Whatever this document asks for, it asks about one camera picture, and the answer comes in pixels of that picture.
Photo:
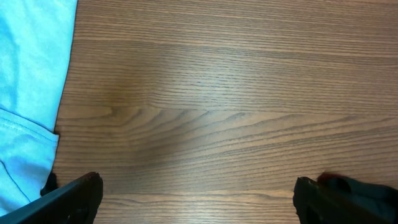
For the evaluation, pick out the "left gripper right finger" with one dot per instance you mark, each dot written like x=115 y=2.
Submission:
x=316 y=203

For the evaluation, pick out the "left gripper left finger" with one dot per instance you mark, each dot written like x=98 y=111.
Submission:
x=74 y=203

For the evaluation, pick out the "black t-shirt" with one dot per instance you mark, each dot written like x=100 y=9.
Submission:
x=380 y=200

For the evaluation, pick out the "light blue printed t-shirt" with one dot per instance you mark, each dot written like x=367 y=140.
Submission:
x=36 y=41

